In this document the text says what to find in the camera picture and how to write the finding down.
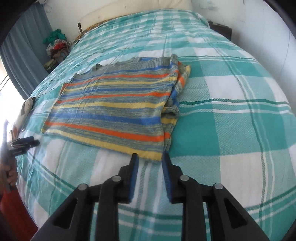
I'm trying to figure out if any striped knit sweater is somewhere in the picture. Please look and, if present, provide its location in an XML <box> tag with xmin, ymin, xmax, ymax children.
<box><xmin>42</xmin><ymin>55</ymin><xmax>191</xmax><ymax>161</ymax></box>

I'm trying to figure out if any pile of colourful clothes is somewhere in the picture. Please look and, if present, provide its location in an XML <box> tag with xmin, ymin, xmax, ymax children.
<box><xmin>43</xmin><ymin>29</ymin><xmax>72</xmax><ymax>73</ymax></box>

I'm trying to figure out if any person's left hand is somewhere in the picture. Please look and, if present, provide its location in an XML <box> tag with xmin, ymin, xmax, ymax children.
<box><xmin>1</xmin><ymin>162</ymin><xmax>18</xmax><ymax>195</ymax></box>

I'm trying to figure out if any brown patterned cushion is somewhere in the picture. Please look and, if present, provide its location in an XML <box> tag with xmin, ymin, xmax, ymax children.
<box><xmin>12</xmin><ymin>97</ymin><xmax>36</xmax><ymax>136</ymax></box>

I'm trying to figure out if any red bed base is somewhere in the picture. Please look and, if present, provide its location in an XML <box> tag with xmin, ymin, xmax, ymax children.
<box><xmin>1</xmin><ymin>188</ymin><xmax>38</xmax><ymax>240</ymax></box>

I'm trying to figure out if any teal plaid bedspread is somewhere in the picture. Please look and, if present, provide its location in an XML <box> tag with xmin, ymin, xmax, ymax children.
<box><xmin>17</xmin><ymin>10</ymin><xmax>295</xmax><ymax>240</ymax></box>

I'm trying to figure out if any blue grey curtain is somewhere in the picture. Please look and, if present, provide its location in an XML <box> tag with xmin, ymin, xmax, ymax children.
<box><xmin>1</xmin><ymin>3</ymin><xmax>52</xmax><ymax>99</ymax></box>

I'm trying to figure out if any cream padded headboard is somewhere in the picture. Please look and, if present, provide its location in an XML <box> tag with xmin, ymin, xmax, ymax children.
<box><xmin>78</xmin><ymin>0</ymin><xmax>193</xmax><ymax>32</ymax></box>

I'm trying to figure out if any dark bedside table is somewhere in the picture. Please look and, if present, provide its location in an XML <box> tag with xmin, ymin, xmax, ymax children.
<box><xmin>208</xmin><ymin>21</ymin><xmax>232</xmax><ymax>41</ymax></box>

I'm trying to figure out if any wall socket with plug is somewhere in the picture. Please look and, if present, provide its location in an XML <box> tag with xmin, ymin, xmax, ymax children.
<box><xmin>203</xmin><ymin>1</ymin><xmax>217</xmax><ymax>11</ymax></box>

